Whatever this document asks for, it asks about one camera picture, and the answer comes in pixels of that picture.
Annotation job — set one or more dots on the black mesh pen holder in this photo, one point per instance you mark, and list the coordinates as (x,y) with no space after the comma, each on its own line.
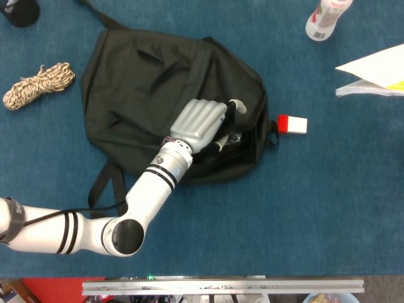
(22,14)

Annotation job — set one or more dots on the clear plastic drink bottle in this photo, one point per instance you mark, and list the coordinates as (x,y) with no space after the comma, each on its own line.
(325,19)

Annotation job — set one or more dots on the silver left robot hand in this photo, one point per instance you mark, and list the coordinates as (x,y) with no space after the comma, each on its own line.
(195,123)

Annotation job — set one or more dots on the yellow and white book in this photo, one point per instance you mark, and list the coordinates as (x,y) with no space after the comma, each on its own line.
(378,69)

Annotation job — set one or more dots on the black fabric backpack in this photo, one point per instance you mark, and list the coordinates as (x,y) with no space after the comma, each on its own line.
(142,79)

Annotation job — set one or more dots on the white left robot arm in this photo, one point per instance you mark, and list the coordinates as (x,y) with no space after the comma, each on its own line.
(151,192)

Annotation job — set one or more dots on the red panel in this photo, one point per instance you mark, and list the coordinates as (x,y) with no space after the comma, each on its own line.
(57,288)

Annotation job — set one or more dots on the red and white block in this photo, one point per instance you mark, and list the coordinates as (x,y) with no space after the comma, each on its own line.
(296,124)

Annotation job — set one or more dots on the aluminium profile rail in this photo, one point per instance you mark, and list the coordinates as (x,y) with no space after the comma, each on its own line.
(221,287)

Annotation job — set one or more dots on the blue felt table cover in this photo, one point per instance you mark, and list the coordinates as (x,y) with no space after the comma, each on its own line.
(284,205)

